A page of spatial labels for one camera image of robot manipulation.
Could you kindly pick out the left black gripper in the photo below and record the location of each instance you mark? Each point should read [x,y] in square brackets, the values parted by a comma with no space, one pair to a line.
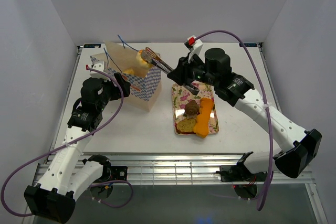
[125,85]

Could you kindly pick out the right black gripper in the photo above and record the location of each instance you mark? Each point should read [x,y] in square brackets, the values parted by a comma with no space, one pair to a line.
[180,74]

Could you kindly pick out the striped golden croissant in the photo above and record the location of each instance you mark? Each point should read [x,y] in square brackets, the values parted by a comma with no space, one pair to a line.
[129,71]

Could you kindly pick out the blue checkered paper bag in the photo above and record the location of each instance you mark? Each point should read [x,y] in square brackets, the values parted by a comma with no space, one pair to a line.
[145,84]

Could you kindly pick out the metal serving tongs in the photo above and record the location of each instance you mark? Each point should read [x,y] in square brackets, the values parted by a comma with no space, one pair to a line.
[163,66]

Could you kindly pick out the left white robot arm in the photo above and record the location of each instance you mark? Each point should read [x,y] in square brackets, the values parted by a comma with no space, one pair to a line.
[55,194]

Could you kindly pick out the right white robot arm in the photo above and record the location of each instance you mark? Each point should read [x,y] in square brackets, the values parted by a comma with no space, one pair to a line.
[298,146]

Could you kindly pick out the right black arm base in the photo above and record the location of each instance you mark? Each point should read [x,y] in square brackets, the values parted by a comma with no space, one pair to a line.
[244,182]

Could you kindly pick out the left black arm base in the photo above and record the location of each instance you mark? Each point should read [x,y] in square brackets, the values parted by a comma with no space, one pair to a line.
[102,192]

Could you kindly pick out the long orange wavy bread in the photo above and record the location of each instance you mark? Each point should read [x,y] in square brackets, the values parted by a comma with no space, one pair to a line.
[201,127]

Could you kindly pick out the toast bread slice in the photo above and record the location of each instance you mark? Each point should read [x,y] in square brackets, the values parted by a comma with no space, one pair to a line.
[186,126]

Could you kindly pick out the floral serving tray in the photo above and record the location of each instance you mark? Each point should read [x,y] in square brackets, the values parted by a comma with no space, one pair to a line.
[181,96]

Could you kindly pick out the brown chocolate croissant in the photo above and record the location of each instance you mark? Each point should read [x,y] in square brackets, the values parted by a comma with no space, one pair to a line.
[191,109]

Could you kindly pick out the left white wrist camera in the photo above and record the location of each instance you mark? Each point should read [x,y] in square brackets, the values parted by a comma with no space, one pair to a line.
[96,68]

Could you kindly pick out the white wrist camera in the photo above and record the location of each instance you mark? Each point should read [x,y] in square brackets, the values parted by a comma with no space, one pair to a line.
[96,68]
[194,46]

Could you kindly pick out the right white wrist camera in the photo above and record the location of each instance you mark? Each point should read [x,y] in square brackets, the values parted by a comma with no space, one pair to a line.
[194,46]

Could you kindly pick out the aluminium frame rail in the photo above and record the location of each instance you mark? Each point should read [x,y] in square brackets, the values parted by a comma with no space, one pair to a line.
[191,169]

